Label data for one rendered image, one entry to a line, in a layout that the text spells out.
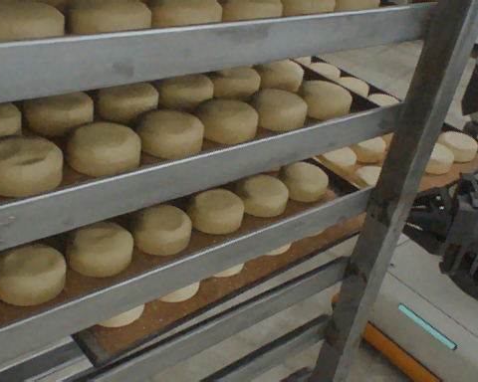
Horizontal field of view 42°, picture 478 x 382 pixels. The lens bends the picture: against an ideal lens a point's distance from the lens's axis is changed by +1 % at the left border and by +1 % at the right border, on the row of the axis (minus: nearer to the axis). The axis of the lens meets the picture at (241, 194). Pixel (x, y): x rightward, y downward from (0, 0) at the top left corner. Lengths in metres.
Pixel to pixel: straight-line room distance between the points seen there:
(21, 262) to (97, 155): 0.10
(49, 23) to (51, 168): 0.09
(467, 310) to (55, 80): 1.63
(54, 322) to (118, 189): 0.10
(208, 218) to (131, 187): 0.15
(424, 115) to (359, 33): 0.12
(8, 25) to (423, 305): 1.58
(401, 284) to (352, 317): 1.17
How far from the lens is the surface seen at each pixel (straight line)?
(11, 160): 0.40
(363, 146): 0.78
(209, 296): 0.56
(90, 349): 0.50
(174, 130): 0.45
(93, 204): 0.38
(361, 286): 0.67
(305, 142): 0.49
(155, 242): 0.49
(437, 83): 0.56
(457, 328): 1.79
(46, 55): 0.32
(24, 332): 0.42
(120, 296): 0.45
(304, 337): 0.70
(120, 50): 0.34
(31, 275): 0.45
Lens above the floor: 1.36
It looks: 32 degrees down
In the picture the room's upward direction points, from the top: 11 degrees clockwise
